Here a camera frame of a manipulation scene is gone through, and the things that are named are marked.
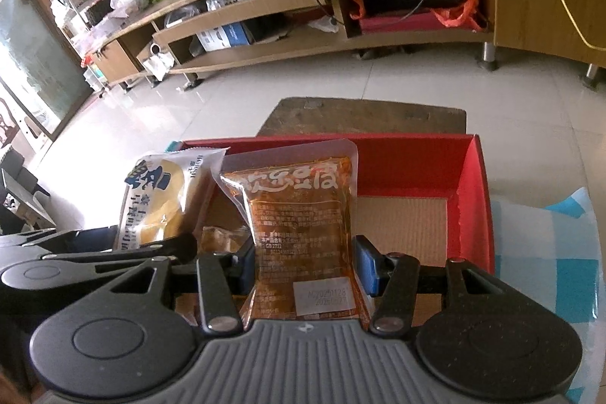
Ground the red cardboard box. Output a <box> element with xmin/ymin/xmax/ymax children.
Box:
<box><xmin>166</xmin><ymin>134</ymin><xmax>497</xmax><ymax>324</ymax></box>

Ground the white plastic bag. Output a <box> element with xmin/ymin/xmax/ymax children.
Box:
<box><xmin>142</xmin><ymin>42</ymin><xmax>176</xmax><ymax>83</ymax></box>

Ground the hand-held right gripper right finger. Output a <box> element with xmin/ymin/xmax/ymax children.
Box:
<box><xmin>353</xmin><ymin>235</ymin><xmax>509</xmax><ymax>336</ymax></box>

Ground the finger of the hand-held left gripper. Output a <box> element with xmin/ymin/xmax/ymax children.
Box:
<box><xmin>45</xmin><ymin>234</ymin><xmax>198</xmax><ymax>279</ymax></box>

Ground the brown wooden stool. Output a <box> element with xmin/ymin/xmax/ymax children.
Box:
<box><xmin>258</xmin><ymin>98</ymin><xmax>468</xmax><ymax>136</ymax></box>

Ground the orange tofu packet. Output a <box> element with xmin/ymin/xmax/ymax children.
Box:
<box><xmin>211</xmin><ymin>139</ymin><xmax>372</xmax><ymax>329</ymax></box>

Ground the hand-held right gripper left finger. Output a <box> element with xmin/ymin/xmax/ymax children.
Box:
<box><xmin>97</xmin><ymin>240</ymin><xmax>256</xmax><ymax>335</ymax></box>

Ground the blue white carton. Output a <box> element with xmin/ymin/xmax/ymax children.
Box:
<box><xmin>196</xmin><ymin>23</ymin><xmax>256</xmax><ymax>52</ymax></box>

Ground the clear waffle packet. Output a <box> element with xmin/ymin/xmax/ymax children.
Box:
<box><xmin>201</xmin><ymin>225</ymin><xmax>249</xmax><ymax>256</ymax></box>

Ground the crimson flat box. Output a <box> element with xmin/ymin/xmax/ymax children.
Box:
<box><xmin>357</xmin><ymin>13</ymin><xmax>474</xmax><ymax>36</ymax></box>

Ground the wooden tv cabinet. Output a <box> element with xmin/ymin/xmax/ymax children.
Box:
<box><xmin>80</xmin><ymin>0</ymin><xmax>606</xmax><ymax>90</ymax></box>

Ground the green glass door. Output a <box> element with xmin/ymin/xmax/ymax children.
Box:
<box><xmin>0</xmin><ymin>0</ymin><xmax>93</xmax><ymax>144</ymax></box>

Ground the blue checked tablecloth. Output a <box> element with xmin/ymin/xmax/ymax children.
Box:
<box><xmin>490</xmin><ymin>186</ymin><xmax>606</xmax><ymax>404</ymax></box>

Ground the yellow cake packet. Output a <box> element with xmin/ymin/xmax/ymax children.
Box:
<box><xmin>114</xmin><ymin>148</ymin><xmax>227</xmax><ymax>251</ymax></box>

